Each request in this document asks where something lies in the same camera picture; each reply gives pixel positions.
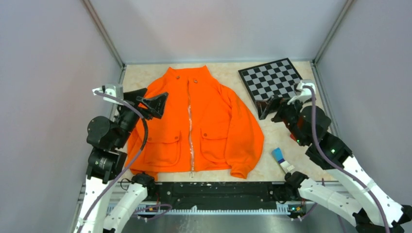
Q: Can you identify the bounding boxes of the blue and white box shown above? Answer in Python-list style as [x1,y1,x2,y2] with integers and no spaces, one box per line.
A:
[271,148,295,173]

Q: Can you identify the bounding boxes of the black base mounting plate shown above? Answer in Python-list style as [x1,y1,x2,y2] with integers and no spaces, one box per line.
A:
[146,182,301,211]

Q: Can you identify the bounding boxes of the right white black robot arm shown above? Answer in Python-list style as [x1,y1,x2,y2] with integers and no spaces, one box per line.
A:
[256,97,412,233]

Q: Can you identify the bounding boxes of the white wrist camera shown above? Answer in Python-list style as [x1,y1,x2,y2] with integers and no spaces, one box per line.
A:
[92,83,123,105]
[287,80,316,105]

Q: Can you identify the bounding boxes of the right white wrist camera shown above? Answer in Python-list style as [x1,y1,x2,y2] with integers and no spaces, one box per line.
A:
[287,80,316,105]

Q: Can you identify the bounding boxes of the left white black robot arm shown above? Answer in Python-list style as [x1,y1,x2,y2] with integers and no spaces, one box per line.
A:
[74,84,168,233]

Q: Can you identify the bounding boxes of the aluminium frame rail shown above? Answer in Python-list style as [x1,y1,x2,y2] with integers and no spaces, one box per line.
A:
[77,182,412,233]

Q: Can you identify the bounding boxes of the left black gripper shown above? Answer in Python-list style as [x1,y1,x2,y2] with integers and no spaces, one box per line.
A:
[114,87,169,147]

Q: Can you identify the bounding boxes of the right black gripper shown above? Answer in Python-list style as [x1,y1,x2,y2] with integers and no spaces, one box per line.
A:
[255,94,307,146]

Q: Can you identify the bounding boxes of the black and grey checkerboard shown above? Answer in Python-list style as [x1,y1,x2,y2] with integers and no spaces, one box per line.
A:
[238,58,303,109]

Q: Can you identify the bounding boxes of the orange zip-up jacket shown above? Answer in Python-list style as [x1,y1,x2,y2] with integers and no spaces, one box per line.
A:
[126,66,264,179]

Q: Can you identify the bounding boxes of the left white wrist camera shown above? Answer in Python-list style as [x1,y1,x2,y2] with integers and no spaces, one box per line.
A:
[92,83,123,105]

